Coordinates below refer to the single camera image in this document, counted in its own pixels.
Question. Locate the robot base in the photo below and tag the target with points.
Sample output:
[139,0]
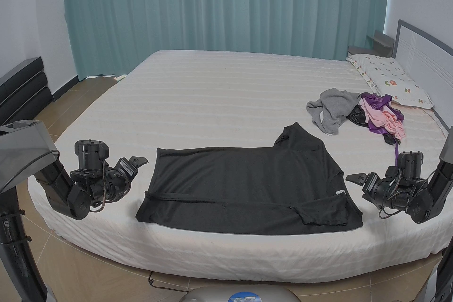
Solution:
[240,294]

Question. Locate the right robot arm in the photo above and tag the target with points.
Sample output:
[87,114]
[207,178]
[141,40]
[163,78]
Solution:
[435,194]

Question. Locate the pile of clothes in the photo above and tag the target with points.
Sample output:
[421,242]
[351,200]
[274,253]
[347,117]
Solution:
[382,116]

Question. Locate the black T-shirt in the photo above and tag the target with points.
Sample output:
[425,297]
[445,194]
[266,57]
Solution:
[247,187]

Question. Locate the bed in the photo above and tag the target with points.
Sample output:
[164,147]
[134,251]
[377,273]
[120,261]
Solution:
[212,99]

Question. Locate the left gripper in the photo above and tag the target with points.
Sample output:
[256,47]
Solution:
[120,176]

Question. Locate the grey bedside table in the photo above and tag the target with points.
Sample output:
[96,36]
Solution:
[381,41]

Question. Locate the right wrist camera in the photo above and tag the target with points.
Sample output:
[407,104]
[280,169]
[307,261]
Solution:
[391,174]

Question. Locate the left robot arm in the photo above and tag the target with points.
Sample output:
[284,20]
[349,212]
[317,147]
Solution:
[24,152]

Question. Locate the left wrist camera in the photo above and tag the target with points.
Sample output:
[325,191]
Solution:
[104,151]

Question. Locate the white printed pillow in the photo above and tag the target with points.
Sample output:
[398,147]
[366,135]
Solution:
[389,79]

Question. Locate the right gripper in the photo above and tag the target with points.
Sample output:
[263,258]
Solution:
[377,187]

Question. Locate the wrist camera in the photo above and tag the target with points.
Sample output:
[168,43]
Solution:
[391,174]
[104,151]

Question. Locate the grey garment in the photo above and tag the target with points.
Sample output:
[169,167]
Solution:
[334,107]

